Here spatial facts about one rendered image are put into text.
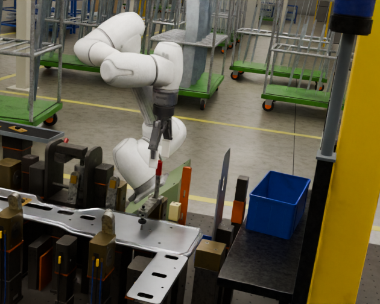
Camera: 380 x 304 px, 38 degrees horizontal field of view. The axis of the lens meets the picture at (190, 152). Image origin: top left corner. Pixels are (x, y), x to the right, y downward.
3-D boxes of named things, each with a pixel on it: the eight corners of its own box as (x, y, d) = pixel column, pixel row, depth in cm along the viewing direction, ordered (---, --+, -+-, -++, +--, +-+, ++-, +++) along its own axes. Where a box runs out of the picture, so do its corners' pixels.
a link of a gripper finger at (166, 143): (161, 139, 202) (162, 138, 203) (160, 157, 205) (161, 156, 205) (169, 140, 202) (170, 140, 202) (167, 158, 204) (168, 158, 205)
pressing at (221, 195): (209, 254, 179) (222, 154, 169) (217, 239, 190) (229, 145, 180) (211, 254, 179) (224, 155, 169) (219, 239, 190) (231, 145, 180)
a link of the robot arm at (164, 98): (148, 87, 187) (147, 105, 189) (174, 91, 185) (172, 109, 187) (157, 83, 195) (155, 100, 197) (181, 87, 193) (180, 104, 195)
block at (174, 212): (160, 293, 209) (169, 204, 198) (163, 288, 212) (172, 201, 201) (169, 295, 208) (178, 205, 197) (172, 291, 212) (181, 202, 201)
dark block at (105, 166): (89, 265, 223) (95, 167, 211) (96, 257, 230) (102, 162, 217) (101, 268, 222) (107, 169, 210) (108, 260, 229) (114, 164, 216)
